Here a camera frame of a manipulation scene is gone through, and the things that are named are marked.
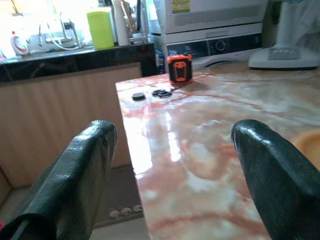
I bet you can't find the white washing machine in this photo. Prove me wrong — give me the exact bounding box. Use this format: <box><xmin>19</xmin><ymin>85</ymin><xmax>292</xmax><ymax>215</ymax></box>
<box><xmin>162</xmin><ymin>22</ymin><xmax>266</xmax><ymax>73</ymax></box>

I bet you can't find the blue detergent bottle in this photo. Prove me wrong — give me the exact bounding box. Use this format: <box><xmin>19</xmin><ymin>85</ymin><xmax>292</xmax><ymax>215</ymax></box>
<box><xmin>154</xmin><ymin>48</ymin><xmax>166</xmax><ymax>75</ymax></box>

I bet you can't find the steel utensil rack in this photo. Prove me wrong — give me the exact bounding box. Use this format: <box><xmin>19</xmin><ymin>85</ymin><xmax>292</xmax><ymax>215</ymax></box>
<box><xmin>128</xmin><ymin>0</ymin><xmax>151</xmax><ymax>45</ymax></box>

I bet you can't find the orange bowl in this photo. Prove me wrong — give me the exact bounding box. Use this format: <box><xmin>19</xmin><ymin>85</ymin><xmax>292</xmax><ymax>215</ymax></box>
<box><xmin>291</xmin><ymin>129</ymin><xmax>320</xmax><ymax>156</ymax></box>

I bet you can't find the wooden base cabinet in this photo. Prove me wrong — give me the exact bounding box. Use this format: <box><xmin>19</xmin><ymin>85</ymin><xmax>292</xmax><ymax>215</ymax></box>
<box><xmin>0</xmin><ymin>62</ymin><xmax>143</xmax><ymax>191</ymax></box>

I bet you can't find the chrome sink faucet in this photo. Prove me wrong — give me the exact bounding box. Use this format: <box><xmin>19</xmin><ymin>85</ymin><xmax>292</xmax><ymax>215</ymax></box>
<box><xmin>59</xmin><ymin>19</ymin><xmax>85</xmax><ymax>50</ymax></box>

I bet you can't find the black ring pair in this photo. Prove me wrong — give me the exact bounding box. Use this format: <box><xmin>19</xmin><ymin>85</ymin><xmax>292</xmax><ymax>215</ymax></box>
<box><xmin>151</xmin><ymin>88</ymin><xmax>173</xmax><ymax>98</ymax></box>

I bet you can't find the tall white bottle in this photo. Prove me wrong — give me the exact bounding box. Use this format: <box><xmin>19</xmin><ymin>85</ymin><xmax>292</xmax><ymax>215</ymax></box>
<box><xmin>112</xmin><ymin>0</ymin><xmax>130</xmax><ymax>47</ymax></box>

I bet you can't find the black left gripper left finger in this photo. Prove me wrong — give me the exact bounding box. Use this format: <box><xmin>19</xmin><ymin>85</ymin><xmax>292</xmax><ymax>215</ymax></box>
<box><xmin>0</xmin><ymin>119</ymin><xmax>118</xmax><ymax>240</ymax></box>

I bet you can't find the white vented appliance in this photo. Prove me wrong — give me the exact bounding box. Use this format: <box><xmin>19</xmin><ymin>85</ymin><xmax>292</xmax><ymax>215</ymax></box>
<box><xmin>149</xmin><ymin>0</ymin><xmax>270</xmax><ymax>35</ymax></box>

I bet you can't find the white fan base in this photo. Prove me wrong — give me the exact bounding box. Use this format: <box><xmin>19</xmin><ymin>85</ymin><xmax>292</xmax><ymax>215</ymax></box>
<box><xmin>248</xmin><ymin>0</ymin><xmax>320</xmax><ymax>70</ymax></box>

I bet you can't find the black stone countertop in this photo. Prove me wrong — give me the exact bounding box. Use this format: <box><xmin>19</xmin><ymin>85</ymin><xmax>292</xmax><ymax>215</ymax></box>
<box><xmin>0</xmin><ymin>42</ymin><xmax>157</xmax><ymax>83</ymax></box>

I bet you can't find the marble pattern folding table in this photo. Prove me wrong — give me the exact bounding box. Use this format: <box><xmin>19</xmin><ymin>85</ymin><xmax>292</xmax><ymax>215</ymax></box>
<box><xmin>115</xmin><ymin>59</ymin><xmax>320</xmax><ymax>240</ymax></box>

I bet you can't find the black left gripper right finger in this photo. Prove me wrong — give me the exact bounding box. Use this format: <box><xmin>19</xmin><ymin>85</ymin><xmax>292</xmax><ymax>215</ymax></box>
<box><xmin>231</xmin><ymin>119</ymin><xmax>320</xmax><ymax>240</ymax></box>

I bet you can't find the lime green container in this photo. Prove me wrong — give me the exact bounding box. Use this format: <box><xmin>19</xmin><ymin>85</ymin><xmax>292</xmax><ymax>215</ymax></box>
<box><xmin>86</xmin><ymin>10</ymin><xmax>115</xmax><ymax>50</ymax></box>

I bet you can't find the white red soap bottle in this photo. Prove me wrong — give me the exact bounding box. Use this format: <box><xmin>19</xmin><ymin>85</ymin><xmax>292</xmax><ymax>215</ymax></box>
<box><xmin>9</xmin><ymin>31</ymin><xmax>30</xmax><ymax>56</ymax></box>

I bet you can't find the brown panda print rug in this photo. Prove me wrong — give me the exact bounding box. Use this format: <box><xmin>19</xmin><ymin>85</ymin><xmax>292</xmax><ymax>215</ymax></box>
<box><xmin>94</xmin><ymin>164</ymin><xmax>146</xmax><ymax>227</ymax></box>

